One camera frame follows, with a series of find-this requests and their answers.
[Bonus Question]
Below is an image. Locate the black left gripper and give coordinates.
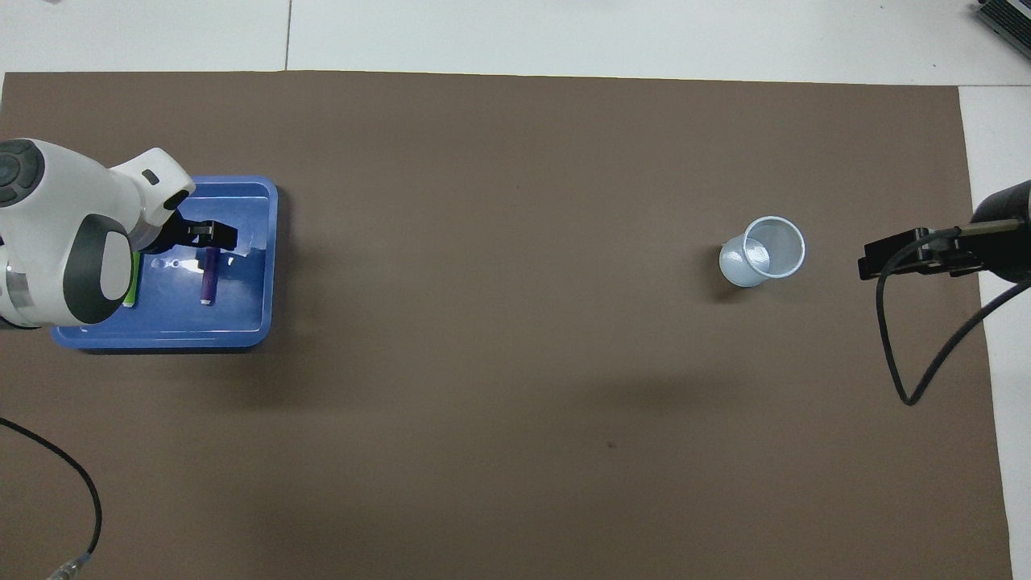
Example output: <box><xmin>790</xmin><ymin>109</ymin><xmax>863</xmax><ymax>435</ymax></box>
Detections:
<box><xmin>149</xmin><ymin>208</ymin><xmax>238</xmax><ymax>255</ymax></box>

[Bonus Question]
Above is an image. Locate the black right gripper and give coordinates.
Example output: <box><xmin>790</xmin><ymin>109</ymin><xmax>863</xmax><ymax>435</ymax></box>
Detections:
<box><xmin>858</xmin><ymin>180</ymin><xmax>1031</xmax><ymax>281</ymax></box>

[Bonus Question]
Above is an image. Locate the purple marker pen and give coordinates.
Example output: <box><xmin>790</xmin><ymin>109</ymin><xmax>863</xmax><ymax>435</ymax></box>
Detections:
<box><xmin>200</xmin><ymin>246</ymin><xmax>222</xmax><ymax>307</ymax></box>

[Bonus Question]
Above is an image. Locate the blue plastic tray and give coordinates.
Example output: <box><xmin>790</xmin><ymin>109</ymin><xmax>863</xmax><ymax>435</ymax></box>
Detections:
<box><xmin>51</xmin><ymin>176</ymin><xmax>279</xmax><ymax>350</ymax></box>

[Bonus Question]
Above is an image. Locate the translucent plastic cup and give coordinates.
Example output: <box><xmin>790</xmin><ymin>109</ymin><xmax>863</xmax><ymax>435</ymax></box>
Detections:
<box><xmin>718</xmin><ymin>216</ymin><xmax>806</xmax><ymax>288</ymax></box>

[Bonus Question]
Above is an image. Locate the grey ribbed device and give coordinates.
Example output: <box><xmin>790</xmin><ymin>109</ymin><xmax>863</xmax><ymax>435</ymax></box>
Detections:
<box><xmin>975</xmin><ymin>0</ymin><xmax>1031</xmax><ymax>37</ymax></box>

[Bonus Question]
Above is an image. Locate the brown table mat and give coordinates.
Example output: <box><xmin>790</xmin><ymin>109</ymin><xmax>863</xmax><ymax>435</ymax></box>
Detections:
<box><xmin>0</xmin><ymin>71</ymin><xmax>1014</xmax><ymax>580</ymax></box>

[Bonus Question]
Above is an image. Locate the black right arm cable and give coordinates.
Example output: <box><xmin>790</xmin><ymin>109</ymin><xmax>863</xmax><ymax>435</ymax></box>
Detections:
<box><xmin>876</xmin><ymin>219</ymin><xmax>1031</xmax><ymax>406</ymax></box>

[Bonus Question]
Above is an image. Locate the black loose cable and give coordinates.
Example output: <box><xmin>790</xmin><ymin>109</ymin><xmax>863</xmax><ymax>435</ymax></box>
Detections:
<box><xmin>0</xmin><ymin>417</ymin><xmax>104</xmax><ymax>580</ymax></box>

